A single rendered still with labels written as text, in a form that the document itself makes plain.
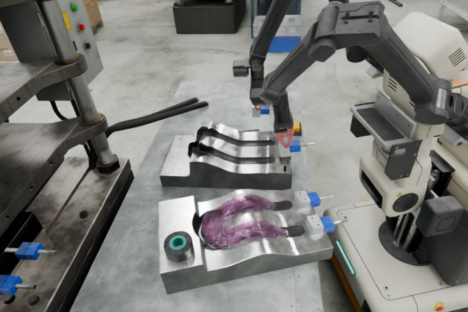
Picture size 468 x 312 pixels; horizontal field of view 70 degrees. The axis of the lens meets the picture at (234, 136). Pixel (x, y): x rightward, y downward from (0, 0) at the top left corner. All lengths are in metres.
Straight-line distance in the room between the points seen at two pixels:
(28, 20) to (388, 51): 1.16
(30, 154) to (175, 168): 0.50
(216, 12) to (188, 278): 4.43
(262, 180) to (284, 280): 0.37
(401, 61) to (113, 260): 0.99
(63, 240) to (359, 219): 1.40
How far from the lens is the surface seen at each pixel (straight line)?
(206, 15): 5.16
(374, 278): 1.74
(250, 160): 1.28
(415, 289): 1.78
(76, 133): 1.35
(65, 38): 1.25
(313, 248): 1.06
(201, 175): 1.26
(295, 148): 1.21
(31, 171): 1.24
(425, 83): 0.92
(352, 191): 2.47
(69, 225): 1.37
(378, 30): 0.73
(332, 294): 1.98
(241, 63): 1.36
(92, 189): 1.47
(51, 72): 1.23
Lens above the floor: 1.72
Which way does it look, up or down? 37 degrees down
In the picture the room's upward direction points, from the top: 4 degrees counter-clockwise
